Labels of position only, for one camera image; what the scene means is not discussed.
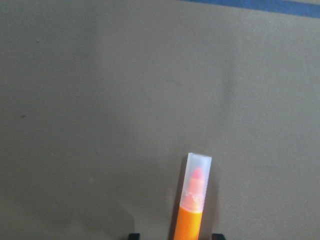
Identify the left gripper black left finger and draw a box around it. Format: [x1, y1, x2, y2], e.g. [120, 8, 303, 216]
[127, 233, 140, 240]

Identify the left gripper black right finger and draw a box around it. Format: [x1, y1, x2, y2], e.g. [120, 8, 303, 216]
[211, 233, 226, 240]

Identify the orange highlighter pen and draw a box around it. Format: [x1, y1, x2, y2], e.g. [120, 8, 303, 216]
[173, 152, 212, 240]

